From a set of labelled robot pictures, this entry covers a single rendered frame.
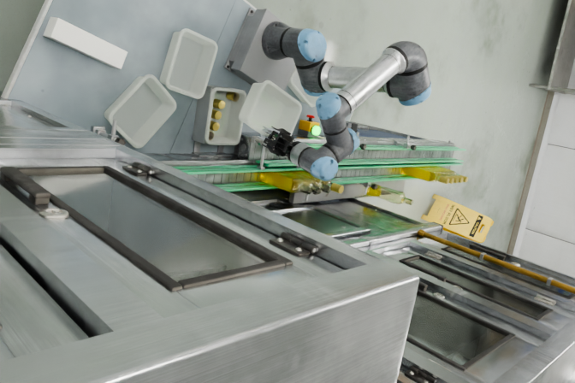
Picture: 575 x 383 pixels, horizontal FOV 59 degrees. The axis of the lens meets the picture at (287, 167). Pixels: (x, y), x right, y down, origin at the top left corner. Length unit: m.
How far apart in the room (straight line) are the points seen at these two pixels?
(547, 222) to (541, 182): 0.54
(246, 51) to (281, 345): 1.66
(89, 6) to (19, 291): 1.37
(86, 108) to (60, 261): 1.31
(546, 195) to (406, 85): 6.04
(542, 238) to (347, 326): 7.30
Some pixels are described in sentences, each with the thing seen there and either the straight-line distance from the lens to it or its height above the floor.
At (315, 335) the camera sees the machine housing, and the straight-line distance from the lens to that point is 0.52.
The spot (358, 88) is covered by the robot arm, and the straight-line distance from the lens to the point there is 1.60.
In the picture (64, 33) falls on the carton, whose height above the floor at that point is 0.81.
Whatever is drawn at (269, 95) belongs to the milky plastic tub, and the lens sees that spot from 1.87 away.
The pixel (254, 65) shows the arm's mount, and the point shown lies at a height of 0.85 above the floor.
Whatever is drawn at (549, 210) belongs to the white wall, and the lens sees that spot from 7.74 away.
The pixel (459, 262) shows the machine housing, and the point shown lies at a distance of 2.07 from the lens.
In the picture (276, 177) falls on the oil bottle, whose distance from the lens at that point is 2.09.
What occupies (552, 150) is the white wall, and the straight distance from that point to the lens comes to 7.70.
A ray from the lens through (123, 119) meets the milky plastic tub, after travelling 1.90.
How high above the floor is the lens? 2.40
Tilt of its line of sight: 42 degrees down
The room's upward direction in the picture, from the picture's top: 109 degrees clockwise
